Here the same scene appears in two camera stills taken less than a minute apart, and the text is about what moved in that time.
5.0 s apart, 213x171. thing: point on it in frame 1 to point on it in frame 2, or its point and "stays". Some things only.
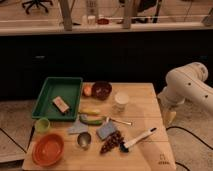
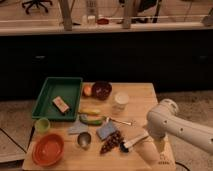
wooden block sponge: [60, 103] stays
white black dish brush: [125, 146] stays
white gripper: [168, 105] to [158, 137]
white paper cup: [121, 101] stays
